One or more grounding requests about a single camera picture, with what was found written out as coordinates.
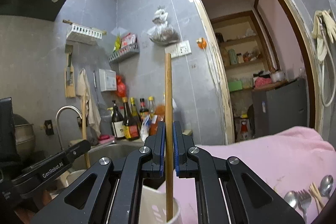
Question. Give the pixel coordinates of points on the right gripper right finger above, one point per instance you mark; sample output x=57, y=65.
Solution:
x=227, y=190

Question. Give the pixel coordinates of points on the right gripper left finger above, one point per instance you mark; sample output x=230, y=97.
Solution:
x=110, y=190

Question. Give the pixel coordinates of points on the steel spoon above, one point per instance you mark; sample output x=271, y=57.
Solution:
x=291, y=198
x=326, y=186

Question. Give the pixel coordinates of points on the steel fork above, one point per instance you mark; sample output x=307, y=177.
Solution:
x=304, y=202

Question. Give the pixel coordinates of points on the wooden chopstick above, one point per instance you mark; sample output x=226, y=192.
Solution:
x=84, y=130
x=169, y=138
x=317, y=196

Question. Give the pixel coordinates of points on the steel steamer pot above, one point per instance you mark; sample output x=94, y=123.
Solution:
x=24, y=136

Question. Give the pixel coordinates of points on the white plastic utensil basket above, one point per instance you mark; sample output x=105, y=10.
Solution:
x=153, y=207

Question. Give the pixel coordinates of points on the steel sink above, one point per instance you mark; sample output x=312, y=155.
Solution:
x=114, y=151

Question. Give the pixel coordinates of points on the brown sauce bottle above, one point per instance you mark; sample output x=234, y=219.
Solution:
x=130, y=126

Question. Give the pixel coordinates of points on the dark soy sauce bottle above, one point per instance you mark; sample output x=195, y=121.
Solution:
x=117, y=122

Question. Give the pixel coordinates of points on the chrome faucet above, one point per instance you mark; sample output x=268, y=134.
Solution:
x=67, y=127

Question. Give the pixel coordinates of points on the pink floral cloth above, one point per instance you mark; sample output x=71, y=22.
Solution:
x=290, y=160

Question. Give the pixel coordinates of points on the orange snack bag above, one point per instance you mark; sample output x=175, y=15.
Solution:
x=159, y=116

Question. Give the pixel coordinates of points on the dark grey cabinet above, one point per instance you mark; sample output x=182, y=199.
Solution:
x=281, y=108

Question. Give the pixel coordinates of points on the red plastic bag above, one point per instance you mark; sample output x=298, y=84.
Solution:
x=121, y=87

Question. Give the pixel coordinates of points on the hanging beige towel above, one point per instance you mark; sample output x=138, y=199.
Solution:
x=88, y=105

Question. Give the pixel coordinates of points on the wooden cutting board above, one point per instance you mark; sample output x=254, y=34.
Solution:
x=69, y=77

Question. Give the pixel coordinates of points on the wooden shelf unit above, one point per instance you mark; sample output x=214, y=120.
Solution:
x=247, y=49

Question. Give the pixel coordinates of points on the hanging plastic bag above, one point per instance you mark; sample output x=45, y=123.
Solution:
x=162, y=33

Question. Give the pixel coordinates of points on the white rubber gloves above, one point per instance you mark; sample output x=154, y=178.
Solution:
x=323, y=32

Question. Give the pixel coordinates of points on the white wall box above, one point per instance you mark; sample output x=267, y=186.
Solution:
x=107, y=80

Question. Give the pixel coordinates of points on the grey wall spice rack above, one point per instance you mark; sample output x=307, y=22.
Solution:
x=124, y=53

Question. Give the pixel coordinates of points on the wall switch socket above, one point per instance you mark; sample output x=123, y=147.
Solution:
x=178, y=49

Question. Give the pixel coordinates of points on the wooden door frame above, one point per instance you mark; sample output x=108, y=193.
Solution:
x=218, y=73

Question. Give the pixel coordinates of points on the orange wall hook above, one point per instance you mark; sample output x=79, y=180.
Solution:
x=201, y=42

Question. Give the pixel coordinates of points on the white wall basket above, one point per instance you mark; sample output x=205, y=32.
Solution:
x=83, y=34

